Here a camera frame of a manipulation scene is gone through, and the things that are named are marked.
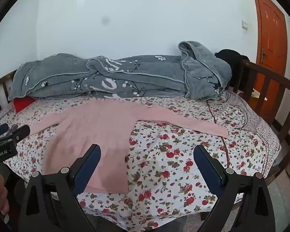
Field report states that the wooden chair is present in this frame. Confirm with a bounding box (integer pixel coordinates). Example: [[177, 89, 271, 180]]
[[0, 55, 290, 223]]

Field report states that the grey printed quilt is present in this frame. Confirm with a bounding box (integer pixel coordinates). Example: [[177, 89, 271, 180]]
[[8, 41, 232, 101]]

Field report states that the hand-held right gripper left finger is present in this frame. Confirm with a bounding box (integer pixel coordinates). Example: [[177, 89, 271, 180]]
[[19, 144, 102, 232]]

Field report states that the orange wooden door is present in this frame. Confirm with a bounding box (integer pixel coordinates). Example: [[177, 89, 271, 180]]
[[251, 0, 288, 95]]

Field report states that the pink knit sweater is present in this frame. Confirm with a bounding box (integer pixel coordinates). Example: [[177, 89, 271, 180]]
[[29, 101, 229, 194]]

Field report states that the floral bed sheet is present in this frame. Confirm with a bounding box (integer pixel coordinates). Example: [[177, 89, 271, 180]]
[[0, 90, 281, 232]]

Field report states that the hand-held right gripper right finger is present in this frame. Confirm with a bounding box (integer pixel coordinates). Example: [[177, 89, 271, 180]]
[[193, 145, 272, 232]]

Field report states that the red pillow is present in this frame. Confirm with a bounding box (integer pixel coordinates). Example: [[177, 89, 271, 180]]
[[13, 96, 37, 113]]

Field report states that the black garment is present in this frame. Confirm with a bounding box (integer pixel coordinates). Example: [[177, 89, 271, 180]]
[[215, 49, 250, 90]]

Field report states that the person's left hand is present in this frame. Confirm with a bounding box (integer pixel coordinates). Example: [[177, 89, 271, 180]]
[[0, 173, 10, 223]]

